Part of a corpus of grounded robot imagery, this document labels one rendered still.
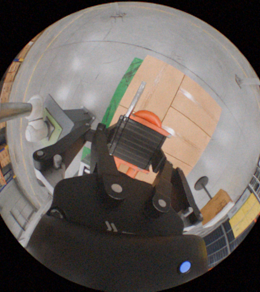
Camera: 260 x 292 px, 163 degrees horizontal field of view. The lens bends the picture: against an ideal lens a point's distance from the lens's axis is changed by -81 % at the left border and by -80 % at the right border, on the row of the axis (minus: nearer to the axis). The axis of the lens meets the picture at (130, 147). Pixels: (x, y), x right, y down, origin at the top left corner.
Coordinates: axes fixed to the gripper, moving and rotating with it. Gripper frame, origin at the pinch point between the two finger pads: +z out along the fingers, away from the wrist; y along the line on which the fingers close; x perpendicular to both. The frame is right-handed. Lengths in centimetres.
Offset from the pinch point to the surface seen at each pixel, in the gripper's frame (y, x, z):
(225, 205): 167, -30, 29
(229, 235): 1047, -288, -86
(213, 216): 167, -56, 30
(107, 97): -51, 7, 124
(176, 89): 19, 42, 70
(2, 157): -706, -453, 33
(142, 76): -12, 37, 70
